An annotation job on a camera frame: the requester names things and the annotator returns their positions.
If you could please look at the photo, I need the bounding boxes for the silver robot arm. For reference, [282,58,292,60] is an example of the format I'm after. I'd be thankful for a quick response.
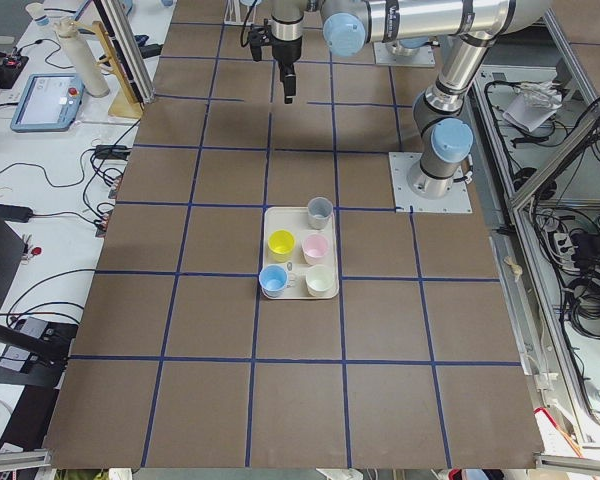
[385,37,429,57]
[262,0,551,199]

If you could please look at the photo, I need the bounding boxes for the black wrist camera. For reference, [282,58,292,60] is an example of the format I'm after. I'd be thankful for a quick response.
[247,26,271,62]

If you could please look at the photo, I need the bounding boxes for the white wire cup rack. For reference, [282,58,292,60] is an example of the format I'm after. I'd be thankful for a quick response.
[224,0,253,26]

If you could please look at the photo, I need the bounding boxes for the light blue cup near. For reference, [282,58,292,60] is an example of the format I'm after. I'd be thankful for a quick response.
[258,265,289,298]

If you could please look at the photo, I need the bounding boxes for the cream white plastic cup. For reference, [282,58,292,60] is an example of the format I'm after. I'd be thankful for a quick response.
[305,265,334,297]

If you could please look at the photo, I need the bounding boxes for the white plastic tray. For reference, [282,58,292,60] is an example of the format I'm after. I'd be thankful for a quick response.
[261,207,339,300]

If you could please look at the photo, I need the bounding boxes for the white cylindrical bottle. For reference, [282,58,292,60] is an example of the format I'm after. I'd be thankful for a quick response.
[53,17,110,98]

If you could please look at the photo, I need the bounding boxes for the blue teach pendant tablet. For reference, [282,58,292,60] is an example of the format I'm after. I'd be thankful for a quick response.
[10,74,84,133]

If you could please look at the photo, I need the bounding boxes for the grey plastic cup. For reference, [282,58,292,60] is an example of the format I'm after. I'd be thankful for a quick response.
[307,197,333,230]

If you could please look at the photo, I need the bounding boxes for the pink plastic cup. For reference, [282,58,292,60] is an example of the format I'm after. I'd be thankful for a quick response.
[301,233,329,265]

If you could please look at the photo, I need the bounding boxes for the yellow plastic cup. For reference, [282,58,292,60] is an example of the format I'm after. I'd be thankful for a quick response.
[267,229,295,263]

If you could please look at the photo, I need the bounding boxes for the wooden mug tree stand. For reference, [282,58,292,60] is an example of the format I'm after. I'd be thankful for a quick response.
[91,21,142,120]

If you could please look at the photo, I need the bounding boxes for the aluminium frame post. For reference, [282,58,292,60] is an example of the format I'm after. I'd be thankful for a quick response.
[94,0,155,104]

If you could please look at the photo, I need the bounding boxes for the black power adapter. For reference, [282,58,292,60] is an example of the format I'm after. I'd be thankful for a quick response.
[0,204,34,223]

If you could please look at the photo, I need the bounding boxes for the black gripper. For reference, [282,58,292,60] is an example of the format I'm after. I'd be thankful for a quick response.
[271,36,302,104]

